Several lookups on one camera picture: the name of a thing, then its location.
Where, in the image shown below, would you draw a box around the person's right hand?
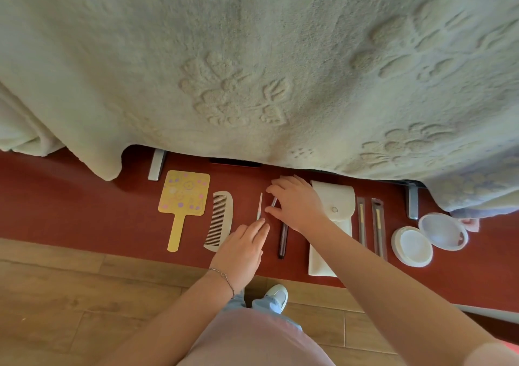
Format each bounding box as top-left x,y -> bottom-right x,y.
264,174 -> 330,237

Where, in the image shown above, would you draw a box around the person's left hand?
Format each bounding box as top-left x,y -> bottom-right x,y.
209,218 -> 271,294

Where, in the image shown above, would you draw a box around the dark slim makeup pencil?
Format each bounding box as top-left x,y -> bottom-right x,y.
270,196 -> 289,260

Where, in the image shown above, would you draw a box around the person's right forearm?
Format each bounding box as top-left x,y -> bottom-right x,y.
304,218 -> 505,366

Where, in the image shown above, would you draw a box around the person's left forearm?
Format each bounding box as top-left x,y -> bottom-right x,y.
97,270 -> 237,366

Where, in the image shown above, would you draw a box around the beige wide comb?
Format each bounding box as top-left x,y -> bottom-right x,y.
203,191 -> 234,253

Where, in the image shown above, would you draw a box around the white snap pouch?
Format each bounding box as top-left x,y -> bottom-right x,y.
308,180 -> 357,277

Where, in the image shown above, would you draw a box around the white sneaker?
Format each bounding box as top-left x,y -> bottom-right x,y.
264,284 -> 289,314

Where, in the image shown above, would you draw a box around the yellow hand mirror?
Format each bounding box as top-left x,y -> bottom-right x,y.
158,170 -> 211,253

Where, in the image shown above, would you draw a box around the light blue jeans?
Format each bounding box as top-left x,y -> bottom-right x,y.
221,290 -> 303,332

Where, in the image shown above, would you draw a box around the short brush in clear sleeve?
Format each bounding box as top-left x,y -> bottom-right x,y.
356,196 -> 368,249

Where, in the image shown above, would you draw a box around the long brush in clear sleeve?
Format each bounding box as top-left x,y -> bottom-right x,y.
371,197 -> 388,262

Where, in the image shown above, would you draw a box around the pink shirt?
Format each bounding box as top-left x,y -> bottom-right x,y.
178,308 -> 337,366

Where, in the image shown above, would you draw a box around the grey metal bed leg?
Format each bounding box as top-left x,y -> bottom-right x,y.
405,181 -> 421,221
148,149 -> 168,182

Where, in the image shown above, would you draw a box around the pale green embossed blanket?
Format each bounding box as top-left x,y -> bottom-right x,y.
0,0 -> 519,218

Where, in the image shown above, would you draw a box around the white round open compact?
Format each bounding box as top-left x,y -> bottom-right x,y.
391,212 -> 470,268

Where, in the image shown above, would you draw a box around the red floor mat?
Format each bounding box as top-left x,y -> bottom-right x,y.
0,145 -> 519,314

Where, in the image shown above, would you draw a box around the white folded sheet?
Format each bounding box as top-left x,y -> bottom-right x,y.
0,84 -> 66,157

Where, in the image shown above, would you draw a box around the thin silver bracelet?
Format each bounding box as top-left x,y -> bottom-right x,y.
208,267 -> 236,300

